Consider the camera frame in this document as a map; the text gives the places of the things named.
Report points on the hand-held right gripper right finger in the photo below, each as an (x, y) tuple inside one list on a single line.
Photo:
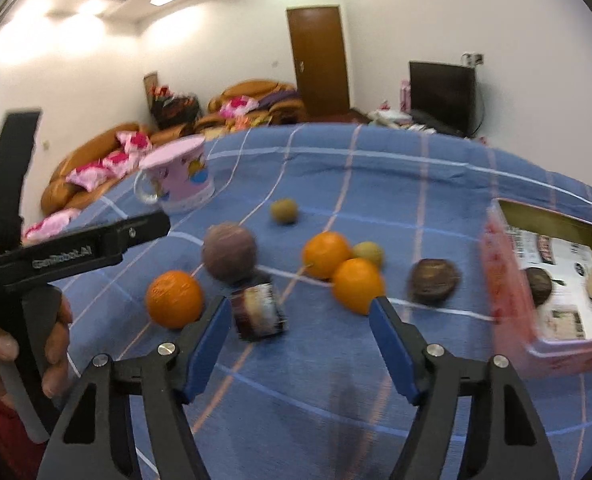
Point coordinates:
[(393, 350)]

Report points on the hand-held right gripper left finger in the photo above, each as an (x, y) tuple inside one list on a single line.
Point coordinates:
[(206, 345)]

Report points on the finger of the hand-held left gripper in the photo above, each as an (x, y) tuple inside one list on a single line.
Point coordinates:
[(146, 230)]

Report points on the orange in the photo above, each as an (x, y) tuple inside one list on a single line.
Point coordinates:
[(326, 255), (358, 285), (174, 299)]

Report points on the dark wrinkled passion fruit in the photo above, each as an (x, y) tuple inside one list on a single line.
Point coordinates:
[(433, 281)]

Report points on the purple passion fruit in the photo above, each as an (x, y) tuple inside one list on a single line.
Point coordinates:
[(228, 252)]

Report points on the pink tin box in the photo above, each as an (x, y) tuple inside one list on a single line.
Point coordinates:
[(516, 320)]

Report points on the person's left hand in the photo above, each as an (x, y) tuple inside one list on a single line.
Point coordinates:
[(58, 340)]

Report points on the pink flowered pillow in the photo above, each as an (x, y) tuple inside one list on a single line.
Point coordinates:
[(133, 140), (51, 223), (238, 106), (91, 176), (121, 161)]

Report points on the small dark labelled jar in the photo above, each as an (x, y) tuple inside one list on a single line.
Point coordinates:
[(258, 312)]

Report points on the pink cartoon mug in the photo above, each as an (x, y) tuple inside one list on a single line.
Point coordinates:
[(181, 175)]

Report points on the long brown leather sofa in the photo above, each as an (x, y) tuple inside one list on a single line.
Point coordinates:
[(71, 195)]

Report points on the small green-brown kiwi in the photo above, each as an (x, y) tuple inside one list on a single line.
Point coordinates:
[(372, 252), (283, 211)]

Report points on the blue checkered blanket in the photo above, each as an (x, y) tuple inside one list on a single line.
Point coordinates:
[(301, 410)]

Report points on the brown framed board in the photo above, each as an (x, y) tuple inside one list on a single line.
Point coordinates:
[(150, 85)]

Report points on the short brown leather sofa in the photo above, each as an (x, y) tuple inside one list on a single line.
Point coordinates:
[(246, 87)]

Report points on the white printed paper card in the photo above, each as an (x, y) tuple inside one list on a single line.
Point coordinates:
[(551, 260)]

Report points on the purple cloth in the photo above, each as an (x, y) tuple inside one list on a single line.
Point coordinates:
[(276, 97)]

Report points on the white television stand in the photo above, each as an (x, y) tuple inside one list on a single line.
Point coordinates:
[(396, 119)]

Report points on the brown wooden door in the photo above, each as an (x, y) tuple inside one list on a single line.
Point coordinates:
[(318, 60)]

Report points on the pink gift bag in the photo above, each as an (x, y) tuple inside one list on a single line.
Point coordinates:
[(405, 95)]

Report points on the black television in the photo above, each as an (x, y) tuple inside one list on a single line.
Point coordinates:
[(441, 95)]

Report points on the white wall socket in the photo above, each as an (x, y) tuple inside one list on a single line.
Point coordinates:
[(473, 57)]

